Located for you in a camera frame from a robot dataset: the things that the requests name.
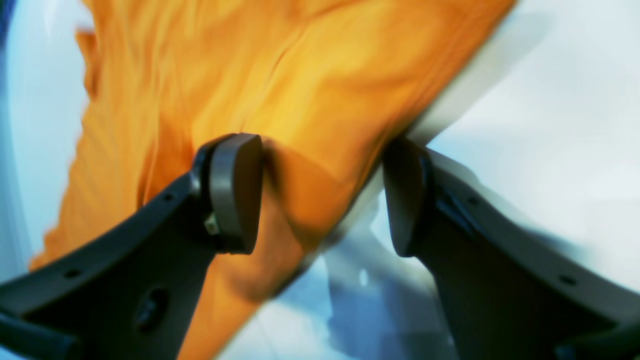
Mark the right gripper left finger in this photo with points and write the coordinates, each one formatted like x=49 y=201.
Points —
x=131 y=294

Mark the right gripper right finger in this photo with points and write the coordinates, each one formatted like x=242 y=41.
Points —
x=505 y=294

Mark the orange t-shirt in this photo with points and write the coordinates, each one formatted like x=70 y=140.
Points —
x=326 y=84

